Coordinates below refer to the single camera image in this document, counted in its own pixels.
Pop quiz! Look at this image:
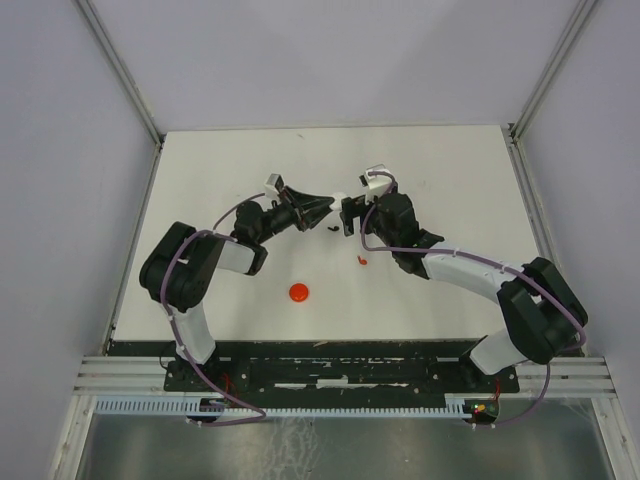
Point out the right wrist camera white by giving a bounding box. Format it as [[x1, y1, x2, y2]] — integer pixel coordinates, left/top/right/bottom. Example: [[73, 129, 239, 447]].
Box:
[[359, 164, 396, 202]]

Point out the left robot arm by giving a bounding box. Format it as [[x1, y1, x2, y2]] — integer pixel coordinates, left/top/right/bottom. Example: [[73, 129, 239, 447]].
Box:
[[139, 186, 340, 390]]

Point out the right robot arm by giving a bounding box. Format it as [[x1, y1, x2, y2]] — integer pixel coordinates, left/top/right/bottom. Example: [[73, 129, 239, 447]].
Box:
[[340, 192, 588, 391]]

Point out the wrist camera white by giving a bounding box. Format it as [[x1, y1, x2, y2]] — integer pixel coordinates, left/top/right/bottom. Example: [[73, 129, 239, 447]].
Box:
[[359, 164, 396, 202], [264, 173, 284, 199]]

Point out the white slotted cable duct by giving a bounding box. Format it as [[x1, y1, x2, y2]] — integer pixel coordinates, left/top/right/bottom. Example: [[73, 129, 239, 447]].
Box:
[[93, 394, 476, 417]]

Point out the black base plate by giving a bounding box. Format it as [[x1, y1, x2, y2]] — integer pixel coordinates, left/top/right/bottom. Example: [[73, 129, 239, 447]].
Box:
[[164, 340, 519, 409]]

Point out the aluminium front rail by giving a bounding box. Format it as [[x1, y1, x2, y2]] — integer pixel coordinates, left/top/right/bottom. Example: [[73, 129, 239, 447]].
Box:
[[73, 356, 617, 399]]

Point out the left aluminium frame post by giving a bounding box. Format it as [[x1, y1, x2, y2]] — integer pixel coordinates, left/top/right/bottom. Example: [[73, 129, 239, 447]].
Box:
[[73, 0, 165, 145]]

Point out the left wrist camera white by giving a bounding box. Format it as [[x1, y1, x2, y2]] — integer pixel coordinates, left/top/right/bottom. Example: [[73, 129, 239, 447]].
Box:
[[264, 173, 284, 199]]

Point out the aluminium frame post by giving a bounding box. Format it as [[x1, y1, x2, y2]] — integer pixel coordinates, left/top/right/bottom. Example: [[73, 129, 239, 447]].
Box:
[[509, 0, 600, 144], [73, 0, 165, 145]]

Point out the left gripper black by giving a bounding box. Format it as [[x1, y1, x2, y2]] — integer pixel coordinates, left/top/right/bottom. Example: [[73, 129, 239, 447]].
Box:
[[256, 185, 337, 244]]

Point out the right aluminium frame post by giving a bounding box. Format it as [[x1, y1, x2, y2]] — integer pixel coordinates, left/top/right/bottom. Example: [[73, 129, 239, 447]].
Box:
[[509, 0, 600, 144]]

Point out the white charging case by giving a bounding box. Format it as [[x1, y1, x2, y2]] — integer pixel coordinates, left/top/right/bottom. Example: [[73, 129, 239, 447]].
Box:
[[330, 192, 347, 211]]

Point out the orange charging case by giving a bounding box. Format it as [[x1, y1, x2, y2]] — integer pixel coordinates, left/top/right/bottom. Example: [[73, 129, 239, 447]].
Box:
[[289, 283, 310, 303]]

